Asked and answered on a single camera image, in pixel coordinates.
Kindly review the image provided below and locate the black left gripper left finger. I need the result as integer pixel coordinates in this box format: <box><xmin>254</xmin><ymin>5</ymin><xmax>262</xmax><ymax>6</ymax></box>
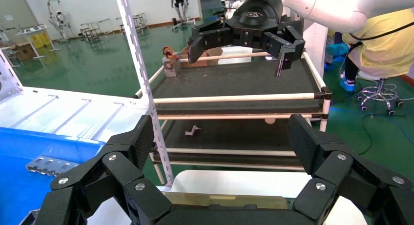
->
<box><xmin>34</xmin><ymin>114</ymin><xmax>172</xmax><ymax>225</ymax></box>

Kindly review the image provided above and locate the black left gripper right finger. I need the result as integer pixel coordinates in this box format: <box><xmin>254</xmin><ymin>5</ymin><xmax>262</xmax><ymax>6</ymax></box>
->
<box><xmin>288</xmin><ymin>113</ymin><xmax>414</xmax><ymax>225</ymax></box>

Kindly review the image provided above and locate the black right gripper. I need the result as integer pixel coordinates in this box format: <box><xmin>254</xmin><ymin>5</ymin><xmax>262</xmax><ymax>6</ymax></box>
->
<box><xmin>188</xmin><ymin>0</ymin><xmax>306</xmax><ymax>79</ymax></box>

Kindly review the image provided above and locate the brown coiled part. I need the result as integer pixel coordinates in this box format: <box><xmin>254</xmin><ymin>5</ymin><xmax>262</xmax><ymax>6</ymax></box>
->
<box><xmin>162</xmin><ymin>46</ymin><xmax>179</xmax><ymax>62</ymax></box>

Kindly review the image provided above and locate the small grey metal part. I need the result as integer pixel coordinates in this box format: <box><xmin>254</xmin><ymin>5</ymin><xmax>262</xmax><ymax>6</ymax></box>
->
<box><xmin>185</xmin><ymin>124</ymin><xmax>202</xmax><ymax>136</ymax></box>

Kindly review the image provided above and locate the white box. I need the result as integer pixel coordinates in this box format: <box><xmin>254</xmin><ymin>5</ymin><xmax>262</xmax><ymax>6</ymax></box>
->
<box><xmin>218</xmin><ymin>46</ymin><xmax>270</xmax><ymax>65</ymax></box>

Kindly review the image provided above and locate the open cardboard box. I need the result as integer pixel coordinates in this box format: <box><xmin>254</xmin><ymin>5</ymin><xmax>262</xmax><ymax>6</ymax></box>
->
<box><xmin>179</xmin><ymin>46</ymin><xmax>224</xmax><ymax>68</ymax></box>

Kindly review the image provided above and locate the black cart shelf mat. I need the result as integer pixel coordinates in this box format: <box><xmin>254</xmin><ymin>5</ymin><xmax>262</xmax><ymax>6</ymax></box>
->
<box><xmin>152</xmin><ymin>59</ymin><xmax>324</xmax><ymax>115</ymax></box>
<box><xmin>152</xmin><ymin>118</ymin><xmax>321</xmax><ymax>166</ymax></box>

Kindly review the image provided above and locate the white robot torso column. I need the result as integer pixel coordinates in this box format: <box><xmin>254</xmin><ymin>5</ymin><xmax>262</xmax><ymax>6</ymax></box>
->
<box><xmin>302</xmin><ymin>13</ymin><xmax>329</xmax><ymax>79</ymax></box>

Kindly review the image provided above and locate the white humanoid robot on stand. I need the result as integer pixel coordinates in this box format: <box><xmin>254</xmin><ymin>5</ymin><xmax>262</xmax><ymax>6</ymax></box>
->
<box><xmin>168</xmin><ymin>0</ymin><xmax>192</xmax><ymax>26</ymax></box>
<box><xmin>46</xmin><ymin>0</ymin><xmax>74</xmax><ymax>41</ymax></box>

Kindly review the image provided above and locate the chrome wheeled stool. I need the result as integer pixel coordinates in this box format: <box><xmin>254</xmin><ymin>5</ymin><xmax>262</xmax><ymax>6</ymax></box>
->
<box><xmin>355</xmin><ymin>71</ymin><xmax>405</xmax><ymax>116</ymax></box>

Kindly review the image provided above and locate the blue plastic bin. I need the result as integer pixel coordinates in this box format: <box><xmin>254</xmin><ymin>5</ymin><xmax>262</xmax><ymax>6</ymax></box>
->
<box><xmin>0</xmin><ymin>126</ymin><xmax>106</xmax><ymax>225</ymax></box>

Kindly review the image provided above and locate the white metal shelf rack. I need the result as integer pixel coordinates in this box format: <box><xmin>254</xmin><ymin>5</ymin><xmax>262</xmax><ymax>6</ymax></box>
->
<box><xmin>0</xmin><ymin>0</ymin><xmax>175</xmax><ymax>187</ymax></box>

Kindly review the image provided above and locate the person in yellow coat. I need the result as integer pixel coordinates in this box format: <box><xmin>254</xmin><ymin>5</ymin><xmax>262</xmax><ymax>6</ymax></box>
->
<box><xmin>325</xmin><ymin>8</ymin><xmax>414</xmax><ymax>93</ymax></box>

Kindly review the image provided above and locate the yellow caution sign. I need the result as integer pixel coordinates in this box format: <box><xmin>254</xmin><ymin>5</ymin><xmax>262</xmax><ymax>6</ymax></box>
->
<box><xmin>30</xmin><ymin>33</ymin><xmax>52</xmax><ymax>50</ymax></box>

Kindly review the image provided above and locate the brown cardboard box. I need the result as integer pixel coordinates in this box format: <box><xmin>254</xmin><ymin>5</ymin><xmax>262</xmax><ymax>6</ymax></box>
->
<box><xmin>14</xmin><ymin>41</ymin><xmax>36</xmax><ymax>61</ymax></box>

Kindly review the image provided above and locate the white work table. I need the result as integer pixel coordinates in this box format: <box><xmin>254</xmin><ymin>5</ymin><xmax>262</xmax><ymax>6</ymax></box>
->
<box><xmin>15</xmin><ymin>24</ymin><xmax>61</xmax><ymax>53</ymax></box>

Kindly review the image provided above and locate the black floor cable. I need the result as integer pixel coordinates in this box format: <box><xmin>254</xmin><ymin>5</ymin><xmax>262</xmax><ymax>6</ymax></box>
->
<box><xmin>357</xmin><ymin>113</ymin><xmax>393</xmax><ymax>156</ymax></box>

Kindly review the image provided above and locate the white tube frame cart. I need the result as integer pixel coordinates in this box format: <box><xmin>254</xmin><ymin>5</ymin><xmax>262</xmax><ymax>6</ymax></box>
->
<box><xmin>134</xmin><ymin>50</ymin><xmax>333</xmax><ymax>185</ymax></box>

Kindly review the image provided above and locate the perforated silver metal bracket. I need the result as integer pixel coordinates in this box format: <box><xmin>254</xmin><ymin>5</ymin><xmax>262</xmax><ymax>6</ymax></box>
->
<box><xmin>25</xmin><ymin>155</ymin><xmax>80</xmax><ymax>177</ymax></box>

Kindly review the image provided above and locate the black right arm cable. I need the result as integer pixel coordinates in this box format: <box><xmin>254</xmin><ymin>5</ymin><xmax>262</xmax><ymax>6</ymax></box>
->
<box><xmin>349</xmin><ymin>21</ymin><xmax>414</xmax><ymax>41</ymax></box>

